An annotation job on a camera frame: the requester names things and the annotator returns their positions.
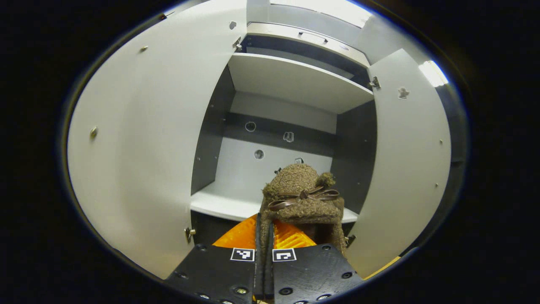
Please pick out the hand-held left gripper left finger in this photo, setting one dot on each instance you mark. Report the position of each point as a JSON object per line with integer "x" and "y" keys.
{"x": 219, "y": 270}

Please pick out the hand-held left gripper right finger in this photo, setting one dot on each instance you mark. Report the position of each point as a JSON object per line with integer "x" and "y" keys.
{"x": 312, "y": 274}

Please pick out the white cabinet door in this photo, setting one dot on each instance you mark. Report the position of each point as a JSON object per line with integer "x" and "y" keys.
{"x": 405, "y": 169}
{"x": 147, "y": 126}

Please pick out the white cabinet shelf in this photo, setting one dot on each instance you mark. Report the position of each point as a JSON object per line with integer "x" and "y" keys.
{"x": 295, "y": 80}
{"x": 223, "y": 202}

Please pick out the white cabinet drawer front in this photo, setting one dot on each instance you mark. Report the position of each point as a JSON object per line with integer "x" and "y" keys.
{"x": 274, "y": 33}

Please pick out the black backdrop cloth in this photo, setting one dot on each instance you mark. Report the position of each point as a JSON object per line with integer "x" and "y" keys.
{"x": 459, "y": 126}

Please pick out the small ceiling light panel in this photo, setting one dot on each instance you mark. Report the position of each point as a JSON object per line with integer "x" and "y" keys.
{"x": 432, "y": 74}

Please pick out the long ceiling light panel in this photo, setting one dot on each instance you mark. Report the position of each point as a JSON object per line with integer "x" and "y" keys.
{"x": 337, "y": 8}

